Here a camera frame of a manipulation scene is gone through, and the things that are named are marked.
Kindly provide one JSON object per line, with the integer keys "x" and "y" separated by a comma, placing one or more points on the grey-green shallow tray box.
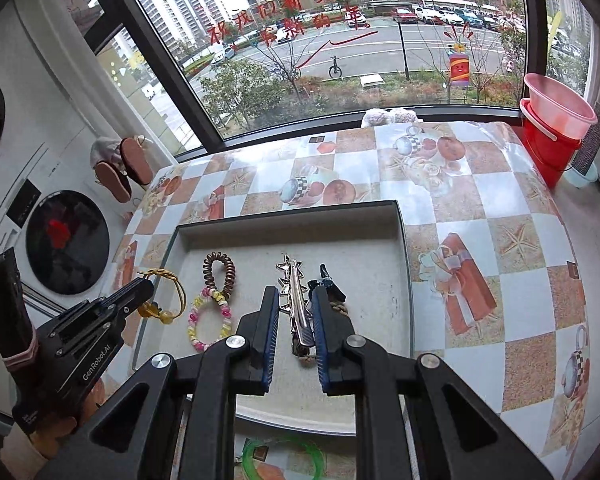
{"x": 370, "y": 260}

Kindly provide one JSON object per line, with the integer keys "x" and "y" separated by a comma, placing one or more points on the light blue plastic basin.
{"x": 582, "y": 177}

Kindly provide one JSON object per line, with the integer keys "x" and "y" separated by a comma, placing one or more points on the white dryer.
{"x": 10, "y": 85}

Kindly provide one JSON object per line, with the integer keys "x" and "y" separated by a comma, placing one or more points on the pair of brown slippers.
{"x": 122, "y": 170}

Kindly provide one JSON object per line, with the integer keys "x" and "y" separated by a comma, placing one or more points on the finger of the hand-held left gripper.
{"x": 135, "y": 295}

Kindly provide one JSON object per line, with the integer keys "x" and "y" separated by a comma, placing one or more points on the white washing machine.
{"x": 65, "y": 240}

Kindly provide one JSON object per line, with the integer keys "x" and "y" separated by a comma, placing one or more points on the black claw hair clip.
{"x": 329, "y": 282}

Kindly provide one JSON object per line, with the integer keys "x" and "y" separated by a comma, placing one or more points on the person's left hand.
{"x": 55, "y": 430}

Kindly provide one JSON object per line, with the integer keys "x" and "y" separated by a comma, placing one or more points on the red firecracker window decal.
{"x": 459, "y": 67}

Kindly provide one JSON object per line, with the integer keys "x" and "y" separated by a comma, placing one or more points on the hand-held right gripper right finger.
{"x": 318, "y": 340}

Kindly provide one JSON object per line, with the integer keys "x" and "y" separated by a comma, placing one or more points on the pink plastic basin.
{"x": 560, "y": 105}

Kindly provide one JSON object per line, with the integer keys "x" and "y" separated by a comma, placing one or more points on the silver star hair clip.
{"x": 296, "y": 300}

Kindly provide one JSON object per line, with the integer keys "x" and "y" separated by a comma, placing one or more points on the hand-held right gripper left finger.
{"x": 271, "y": 340}

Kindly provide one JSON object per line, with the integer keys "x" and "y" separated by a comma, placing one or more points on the red plastic bucket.
{"x": 545, "y": 155}

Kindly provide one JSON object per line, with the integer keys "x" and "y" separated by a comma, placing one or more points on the white fluffy cloth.
{"x": 390, "y": 116}

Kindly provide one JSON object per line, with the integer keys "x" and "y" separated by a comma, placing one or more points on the green translucent bangle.
{"x": 310, "y": 452}

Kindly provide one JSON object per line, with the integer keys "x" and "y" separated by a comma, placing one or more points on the grey washboard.
{"x": 592, "y": 142}

